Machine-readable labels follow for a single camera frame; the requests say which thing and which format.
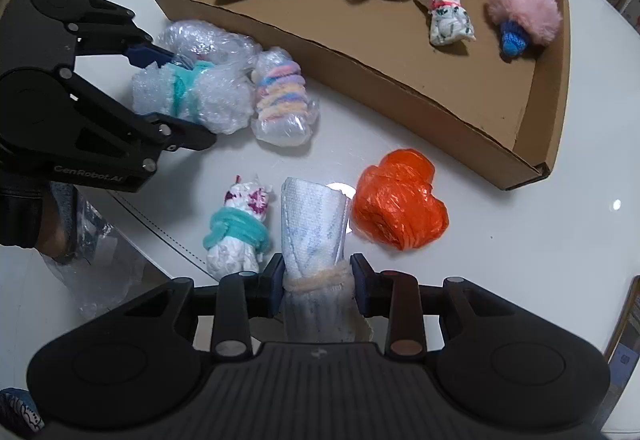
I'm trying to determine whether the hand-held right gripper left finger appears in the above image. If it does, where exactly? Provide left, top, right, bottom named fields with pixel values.
left=122, top=254, right=287, bottom=362

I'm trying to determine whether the brown cardboard piece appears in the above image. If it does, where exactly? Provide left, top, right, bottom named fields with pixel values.
left=602, top=274, right=640, bottom=372

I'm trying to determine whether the pink fluffy pompom bundle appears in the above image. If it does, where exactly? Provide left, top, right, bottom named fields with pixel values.
left=487, top=0, right=564, bottom=44

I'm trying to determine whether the orange plastic bag bundle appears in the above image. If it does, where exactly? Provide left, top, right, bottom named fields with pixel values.
left=350, top=149, right=449, bottom=252

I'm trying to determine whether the white paper towel bundle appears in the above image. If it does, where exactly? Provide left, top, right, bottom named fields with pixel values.
left=279, top=177, right=373, bottom=345

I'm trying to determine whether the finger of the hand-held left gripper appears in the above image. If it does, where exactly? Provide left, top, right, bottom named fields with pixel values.
left=59, top=68, right=218, bottom=173
left=65, top=0, right=177, bottom=71

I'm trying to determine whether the clear plastic wrap bundle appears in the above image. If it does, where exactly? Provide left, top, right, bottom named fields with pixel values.
left=156, top=19, right=263, bottom=71

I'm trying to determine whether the white printed bundle teal tie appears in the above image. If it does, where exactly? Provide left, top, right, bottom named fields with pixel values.
left=202, top=173, right=275, bottom=281

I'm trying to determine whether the floral cloth bundle green tie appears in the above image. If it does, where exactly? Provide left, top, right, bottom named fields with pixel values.
left=414, top=0, right=490, bottom=47

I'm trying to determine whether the person's left forearm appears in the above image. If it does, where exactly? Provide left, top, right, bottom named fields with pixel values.
left=36, top=182, right=81, bottom=267

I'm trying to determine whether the clear plastic bag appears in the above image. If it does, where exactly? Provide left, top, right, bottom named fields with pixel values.
left=42, top=197, right=153, bottom=323

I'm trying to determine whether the small blue knit piece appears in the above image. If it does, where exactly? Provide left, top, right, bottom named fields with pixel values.
left=501, top=19, right=532, bottom=59

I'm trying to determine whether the blue white patterned cloth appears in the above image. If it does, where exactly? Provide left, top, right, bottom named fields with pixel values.
left=0, top=387, right=47, bottom=437

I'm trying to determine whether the brown cardboard box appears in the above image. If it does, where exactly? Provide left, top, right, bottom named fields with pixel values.
left=146, top=0, right=572, bottom=191

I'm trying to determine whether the bubble wrap bundle teal tie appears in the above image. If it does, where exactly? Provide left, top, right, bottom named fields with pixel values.
left=131, top=60, right=254, bottom=136

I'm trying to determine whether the plastic bundle pastel striped tie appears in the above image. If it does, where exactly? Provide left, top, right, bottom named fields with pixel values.
left=249, top=48, right=321, bottom=147

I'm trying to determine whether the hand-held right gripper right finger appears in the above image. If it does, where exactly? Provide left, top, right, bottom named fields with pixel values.
left=350, top=254, right=522, bottom=362

